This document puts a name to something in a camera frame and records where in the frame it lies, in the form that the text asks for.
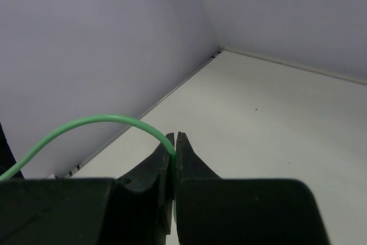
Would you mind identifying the metal rail strip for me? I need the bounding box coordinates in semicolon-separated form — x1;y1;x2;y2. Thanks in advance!
54;46;224;180

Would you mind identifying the green headphone cable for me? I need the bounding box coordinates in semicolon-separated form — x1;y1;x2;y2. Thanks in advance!
0;114;177;223

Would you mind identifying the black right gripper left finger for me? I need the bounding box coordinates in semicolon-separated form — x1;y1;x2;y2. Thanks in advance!
1;145;173;244

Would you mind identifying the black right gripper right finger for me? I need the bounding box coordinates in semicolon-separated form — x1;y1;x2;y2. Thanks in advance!
175;133;330;244

